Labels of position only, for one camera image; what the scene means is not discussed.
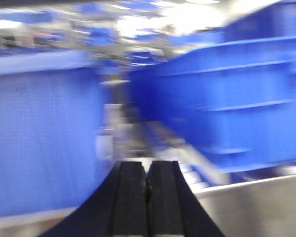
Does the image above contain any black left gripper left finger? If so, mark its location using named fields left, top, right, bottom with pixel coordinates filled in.
left=42, top=161, right=148, bottom=237

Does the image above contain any blue bin front right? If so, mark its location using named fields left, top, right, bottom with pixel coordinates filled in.
left=129, top=0, right=296, bottom=169

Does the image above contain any blue bin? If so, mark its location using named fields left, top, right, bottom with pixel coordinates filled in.
left=0, top=50, right=104, bottom=217
left=129, top=0, right=296, bottom=169

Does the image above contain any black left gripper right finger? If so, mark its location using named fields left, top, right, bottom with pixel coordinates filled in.
left=147, top=161, right=224, bottom=237

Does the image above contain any blue bin front left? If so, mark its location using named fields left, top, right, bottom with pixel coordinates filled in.
left=0, top=50, right=104, bottom=217

